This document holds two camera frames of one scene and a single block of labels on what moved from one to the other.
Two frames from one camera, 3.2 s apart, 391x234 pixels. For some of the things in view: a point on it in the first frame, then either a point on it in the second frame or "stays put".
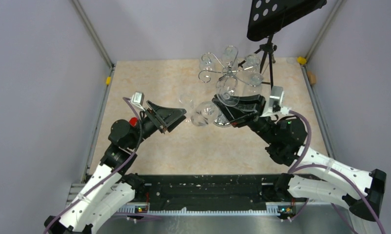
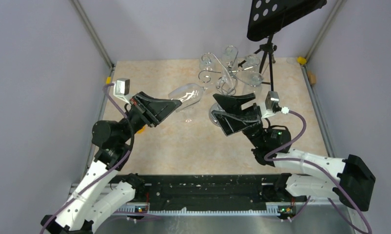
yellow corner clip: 301,60 stays put
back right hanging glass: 252,63 stays put
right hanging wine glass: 251,78 stays put
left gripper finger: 173,123 -> 158,109
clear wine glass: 226,95 -> 188,94
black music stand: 267,16 stays put
